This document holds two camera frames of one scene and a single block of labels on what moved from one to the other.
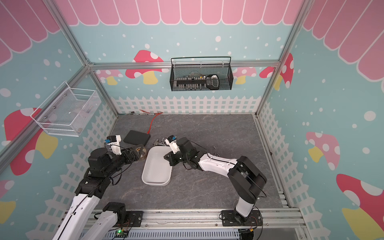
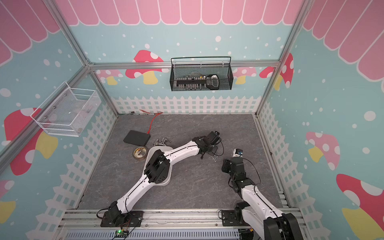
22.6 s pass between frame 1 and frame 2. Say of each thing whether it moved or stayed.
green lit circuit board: stayed
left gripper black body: moved
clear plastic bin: stayed
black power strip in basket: stayed
